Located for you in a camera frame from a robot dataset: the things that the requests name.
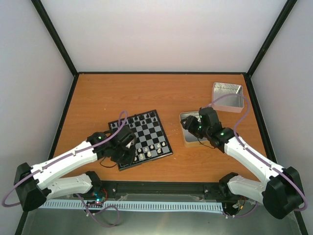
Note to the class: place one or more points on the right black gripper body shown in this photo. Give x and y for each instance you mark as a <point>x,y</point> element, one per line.
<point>196,130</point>

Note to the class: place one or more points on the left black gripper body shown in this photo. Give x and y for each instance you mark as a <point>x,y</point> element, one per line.
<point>121,157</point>

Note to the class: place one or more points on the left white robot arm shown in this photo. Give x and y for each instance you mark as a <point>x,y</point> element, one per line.
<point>41,182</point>

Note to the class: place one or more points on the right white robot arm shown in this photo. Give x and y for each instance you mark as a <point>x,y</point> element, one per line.
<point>278,189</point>

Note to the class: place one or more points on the black chess piece set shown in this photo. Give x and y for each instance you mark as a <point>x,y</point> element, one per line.
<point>143,121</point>

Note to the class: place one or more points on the green lit circuit board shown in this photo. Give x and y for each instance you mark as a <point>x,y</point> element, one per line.
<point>101,196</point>

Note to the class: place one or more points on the gold metal tin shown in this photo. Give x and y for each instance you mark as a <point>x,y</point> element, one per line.
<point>188,139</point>

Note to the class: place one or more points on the black and silver chessboard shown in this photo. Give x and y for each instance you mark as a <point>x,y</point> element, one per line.
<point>146,138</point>

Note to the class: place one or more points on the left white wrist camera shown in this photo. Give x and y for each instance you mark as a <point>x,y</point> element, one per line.
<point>131,144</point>

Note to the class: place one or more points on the black aluminium frame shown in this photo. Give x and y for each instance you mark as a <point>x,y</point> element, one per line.
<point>283,15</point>

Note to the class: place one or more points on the light blue cable duct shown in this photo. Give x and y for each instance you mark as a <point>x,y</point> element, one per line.
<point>135,206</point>

